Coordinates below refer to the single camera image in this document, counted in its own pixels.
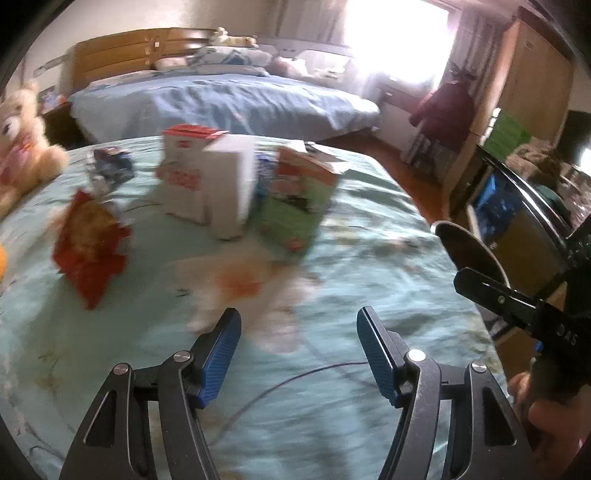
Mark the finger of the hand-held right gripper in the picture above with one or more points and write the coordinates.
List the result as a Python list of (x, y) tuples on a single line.
[(494, 293)]

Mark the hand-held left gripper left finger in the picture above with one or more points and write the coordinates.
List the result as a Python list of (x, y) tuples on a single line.
[(221, 355)]

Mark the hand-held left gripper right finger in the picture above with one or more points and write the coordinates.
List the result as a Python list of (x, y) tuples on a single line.
[(376, 355)]

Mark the blue white wrapper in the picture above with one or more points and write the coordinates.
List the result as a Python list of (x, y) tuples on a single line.
[(111, 168)]

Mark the person's right hand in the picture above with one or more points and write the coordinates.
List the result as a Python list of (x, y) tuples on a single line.
[(554, 429)]

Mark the flat screen television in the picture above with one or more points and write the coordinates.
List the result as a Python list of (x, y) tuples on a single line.
[(512, 221)]

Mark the teal floral bed sheet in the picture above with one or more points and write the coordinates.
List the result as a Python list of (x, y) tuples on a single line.
[(392, 258)]

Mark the beige fuzzy cloth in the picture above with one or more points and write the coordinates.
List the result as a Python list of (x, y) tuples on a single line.
[(533, 161)]

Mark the metal rack under jacket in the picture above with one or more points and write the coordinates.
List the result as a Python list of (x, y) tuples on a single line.
[(429, 154)]

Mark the green box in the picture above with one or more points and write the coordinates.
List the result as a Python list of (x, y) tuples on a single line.
[(508, 134)]

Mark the plain white box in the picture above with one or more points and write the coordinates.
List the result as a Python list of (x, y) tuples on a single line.
[(231, 194)]

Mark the green milk carton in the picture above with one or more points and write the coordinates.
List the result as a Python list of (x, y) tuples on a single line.
[(295, 207)]

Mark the red snack packet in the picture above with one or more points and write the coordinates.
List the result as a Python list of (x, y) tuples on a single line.
[(90, 249)]

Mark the white red carton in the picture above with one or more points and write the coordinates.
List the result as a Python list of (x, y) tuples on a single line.
[(182, 180)]

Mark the dark red jacket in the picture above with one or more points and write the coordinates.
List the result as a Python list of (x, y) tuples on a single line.
[(445, 113)]

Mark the white desk under window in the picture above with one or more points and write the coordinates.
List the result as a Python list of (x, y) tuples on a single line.
[(404, 91)]

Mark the wooden wardrobe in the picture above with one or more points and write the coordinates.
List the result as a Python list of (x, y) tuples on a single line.
[(531, 69)]

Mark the yellow plush toy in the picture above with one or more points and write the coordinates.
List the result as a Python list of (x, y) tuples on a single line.
[(2, 263)]

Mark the bed with blue sheet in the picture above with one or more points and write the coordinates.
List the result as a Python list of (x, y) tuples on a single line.
[(221, 106)]

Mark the bright window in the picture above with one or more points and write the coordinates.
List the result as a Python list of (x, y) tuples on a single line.
[(397, 37)]

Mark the dark wooden nightstand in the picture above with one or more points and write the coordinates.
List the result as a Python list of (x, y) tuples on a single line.
[(62, 127)]

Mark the cream teddy bear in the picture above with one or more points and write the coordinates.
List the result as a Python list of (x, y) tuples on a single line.
[(27, 152)]

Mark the pale plush toy in crib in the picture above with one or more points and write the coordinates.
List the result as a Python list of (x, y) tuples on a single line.
[(291, 68)]

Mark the small white pillow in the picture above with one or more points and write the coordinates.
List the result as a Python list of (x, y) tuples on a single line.
[(173, 63)]

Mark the white crib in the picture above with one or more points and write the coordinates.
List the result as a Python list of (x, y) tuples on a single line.
[(318, 53)]

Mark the blue printed pillow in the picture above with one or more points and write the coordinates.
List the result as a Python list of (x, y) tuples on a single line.
[(231, 57)]

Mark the small items on nightstand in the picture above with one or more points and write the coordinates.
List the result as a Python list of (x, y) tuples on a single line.
[(51, 98)]

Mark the plush toys on headboard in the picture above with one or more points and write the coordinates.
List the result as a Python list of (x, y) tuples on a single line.
[(233, 38)]

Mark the wooden headboard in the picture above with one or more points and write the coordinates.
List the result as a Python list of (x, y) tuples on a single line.
[(115, 55)]

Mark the sheer curtain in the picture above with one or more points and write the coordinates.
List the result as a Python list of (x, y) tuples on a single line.
[(300, 21)]

